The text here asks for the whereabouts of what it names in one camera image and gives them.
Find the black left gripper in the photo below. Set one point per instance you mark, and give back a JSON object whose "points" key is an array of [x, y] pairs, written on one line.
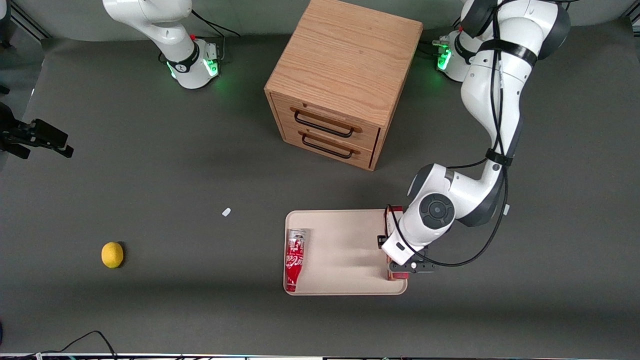
{"points": [[381, 241]]}

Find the red cookie box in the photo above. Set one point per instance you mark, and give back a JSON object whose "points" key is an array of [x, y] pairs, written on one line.
{"points": [[395, 209]]}

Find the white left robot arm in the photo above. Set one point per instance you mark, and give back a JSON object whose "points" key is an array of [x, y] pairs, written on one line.
{"points": [[500, 80]]}

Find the beige plastic tray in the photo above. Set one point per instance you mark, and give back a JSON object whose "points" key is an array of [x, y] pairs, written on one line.
{"points": [[345, 250]]}

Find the red soda can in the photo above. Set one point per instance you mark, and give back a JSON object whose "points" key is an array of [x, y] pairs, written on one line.
{"points": [[295, 257]]}

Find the wooden drawer front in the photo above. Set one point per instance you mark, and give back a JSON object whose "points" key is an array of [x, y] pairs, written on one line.
{"points": [[332, 122], [325, 147]]}

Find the wooden drawer cabinet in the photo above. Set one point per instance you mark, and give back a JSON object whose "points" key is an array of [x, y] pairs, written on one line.
{"points": [[345, 60]]}

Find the yellow lemon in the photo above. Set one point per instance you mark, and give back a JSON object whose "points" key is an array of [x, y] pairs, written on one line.
{"points": [[112, 255]]}

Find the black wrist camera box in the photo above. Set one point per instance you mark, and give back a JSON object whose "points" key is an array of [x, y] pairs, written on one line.
{"points": [[382, 241]]}

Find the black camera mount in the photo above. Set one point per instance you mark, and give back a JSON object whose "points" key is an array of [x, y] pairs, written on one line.
{"points": [[35, 135]]}

